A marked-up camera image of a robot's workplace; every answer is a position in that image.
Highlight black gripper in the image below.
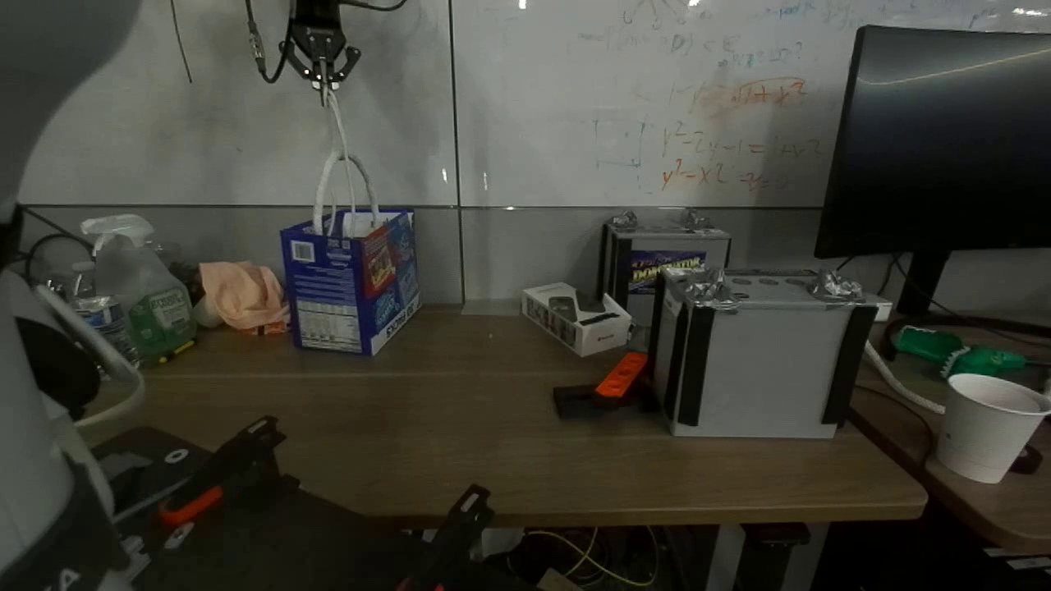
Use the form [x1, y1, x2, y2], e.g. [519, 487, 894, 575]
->
[287, 0, 366, 91]

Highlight white string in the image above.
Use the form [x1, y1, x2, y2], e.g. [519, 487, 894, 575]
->
[309, 84, 385, 244]

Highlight blue cardboard box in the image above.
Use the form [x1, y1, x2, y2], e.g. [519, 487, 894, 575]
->
[277, 206, 423, 361]

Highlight small white open box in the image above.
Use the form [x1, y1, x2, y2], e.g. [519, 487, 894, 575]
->
[519, 279, 639, 361]

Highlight blank whiteboard panel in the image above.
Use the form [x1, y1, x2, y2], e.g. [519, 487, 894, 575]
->
[12, 0, 456, 209]

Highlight peach cloth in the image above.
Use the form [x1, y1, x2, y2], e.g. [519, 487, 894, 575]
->
[194, 258, 292, 337]

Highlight clear spray bottle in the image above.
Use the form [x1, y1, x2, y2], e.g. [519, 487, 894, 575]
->
[77, 209, 201, 369]

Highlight whiteboard panel with writing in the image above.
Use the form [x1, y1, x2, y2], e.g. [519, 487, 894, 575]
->
[453, 0, 1051, 209]

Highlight black clamp with orange trigger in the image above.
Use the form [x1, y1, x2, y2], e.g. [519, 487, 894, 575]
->
[153, 412, 292, 535]

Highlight orange and black tool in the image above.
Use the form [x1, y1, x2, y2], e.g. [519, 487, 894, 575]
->
[548, 348, 659, 424]

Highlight crumpled foil piece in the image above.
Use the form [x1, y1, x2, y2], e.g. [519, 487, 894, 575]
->
[682, 271, 754, 304]
[804, 271, 866, 304]

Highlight black clamp with red mark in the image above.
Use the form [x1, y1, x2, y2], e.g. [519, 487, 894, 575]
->
[397, 481, 496, 591]

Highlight black computer monitor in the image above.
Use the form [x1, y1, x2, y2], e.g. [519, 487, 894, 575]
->
[814, 24, 1051, 325]

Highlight grey table leg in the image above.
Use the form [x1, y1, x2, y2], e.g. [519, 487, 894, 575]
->
[704, 521, 830, 591]

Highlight green plastic object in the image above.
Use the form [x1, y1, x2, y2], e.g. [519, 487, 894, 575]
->
[890, 320, 1033, 385]

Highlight white paper cup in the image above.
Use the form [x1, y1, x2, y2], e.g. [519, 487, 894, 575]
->
[938, 370, 1051, 487]

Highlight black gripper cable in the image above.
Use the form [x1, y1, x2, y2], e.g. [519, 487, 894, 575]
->
[241, 0, 412, 84]

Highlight small grey box black straps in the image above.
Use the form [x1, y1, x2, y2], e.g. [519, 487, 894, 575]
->
[596, 213, 737, 320]

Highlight large grey box black straps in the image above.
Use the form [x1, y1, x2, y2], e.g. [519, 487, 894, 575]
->
[652, 268, 880, 443]

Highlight thin white cable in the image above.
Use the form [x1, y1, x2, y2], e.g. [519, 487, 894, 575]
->
[523, 526, 659, 591]

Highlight thick white cable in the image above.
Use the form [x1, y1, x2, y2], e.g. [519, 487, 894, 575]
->
[862, 337, 951, 421]

